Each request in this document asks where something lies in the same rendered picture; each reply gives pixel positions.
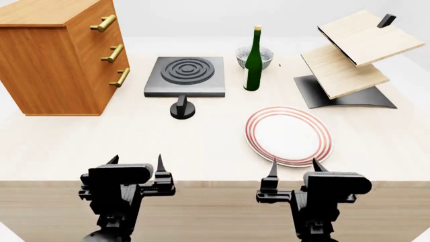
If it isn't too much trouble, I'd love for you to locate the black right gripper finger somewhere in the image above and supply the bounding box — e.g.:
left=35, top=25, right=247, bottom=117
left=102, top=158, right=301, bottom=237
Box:
left=261, top=157, right=280, bottom=192
left=312, top=157, right=330, bottom=173

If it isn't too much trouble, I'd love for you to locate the black stove knob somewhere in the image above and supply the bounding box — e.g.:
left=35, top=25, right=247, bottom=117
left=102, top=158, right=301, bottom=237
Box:
left=169, top=94, right=197, bottom=120

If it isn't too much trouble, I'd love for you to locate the dark ringed stove burner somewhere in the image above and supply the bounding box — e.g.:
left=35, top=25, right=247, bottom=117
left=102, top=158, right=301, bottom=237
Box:
left=160, top=58, right=216, bottom=85

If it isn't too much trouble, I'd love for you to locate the white plate with red rings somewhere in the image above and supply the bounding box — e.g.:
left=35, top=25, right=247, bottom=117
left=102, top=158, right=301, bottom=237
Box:
left=245, top=106, right=334, bottom=169

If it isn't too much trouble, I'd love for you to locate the two-tier wooden shelf rack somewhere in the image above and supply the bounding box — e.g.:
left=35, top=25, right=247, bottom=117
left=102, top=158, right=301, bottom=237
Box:
left=293, top=13, right=398, bottom=110

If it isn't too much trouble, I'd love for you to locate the black electric hotplate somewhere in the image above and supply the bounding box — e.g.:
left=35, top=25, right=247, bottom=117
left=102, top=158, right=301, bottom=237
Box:
left=143, top=56, right=226, bottom=99

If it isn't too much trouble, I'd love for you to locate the light wooden rack shelf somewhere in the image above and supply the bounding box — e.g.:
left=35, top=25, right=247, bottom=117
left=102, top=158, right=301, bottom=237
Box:
left=300, top=43, right=391, bottom=101
left=316, top=9, right=426, bottom=69

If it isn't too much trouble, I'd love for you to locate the green glass wine bottle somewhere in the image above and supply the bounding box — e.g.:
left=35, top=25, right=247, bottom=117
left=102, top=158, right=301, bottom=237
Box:
left=243, top=24, right=264, bottom=92

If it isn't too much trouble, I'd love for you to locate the wooden drawer cabinet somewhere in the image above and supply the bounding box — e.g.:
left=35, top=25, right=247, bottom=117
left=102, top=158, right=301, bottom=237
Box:
left=0, top=0, right=131, bottom=117

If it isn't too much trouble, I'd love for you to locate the patterned white bowl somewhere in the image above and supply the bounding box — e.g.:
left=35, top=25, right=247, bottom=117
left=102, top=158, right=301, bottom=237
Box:
left=234, top=46, right=275, bottom=71

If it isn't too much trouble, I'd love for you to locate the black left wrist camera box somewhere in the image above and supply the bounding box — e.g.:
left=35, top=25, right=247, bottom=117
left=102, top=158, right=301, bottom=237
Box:
left=88, top=163, right=155, bottom=186

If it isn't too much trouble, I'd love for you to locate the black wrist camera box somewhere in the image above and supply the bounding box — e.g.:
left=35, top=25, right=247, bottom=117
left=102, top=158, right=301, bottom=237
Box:
left=88, top=163, right=155, bottom=186
left=303, top=171, right=373, bottom=198

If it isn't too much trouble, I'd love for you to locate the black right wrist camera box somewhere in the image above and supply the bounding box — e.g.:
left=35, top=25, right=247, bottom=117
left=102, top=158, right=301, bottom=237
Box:
left=303, top=171, right=373, bottom=198

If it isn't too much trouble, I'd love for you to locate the brass drawer handle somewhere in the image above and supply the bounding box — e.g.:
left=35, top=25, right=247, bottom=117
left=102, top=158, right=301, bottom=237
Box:
left=108, top=67, right=131, bottom=89
left=100, top=44, right=125, bottom=64
left=89, top=14, right=118, bottom=33

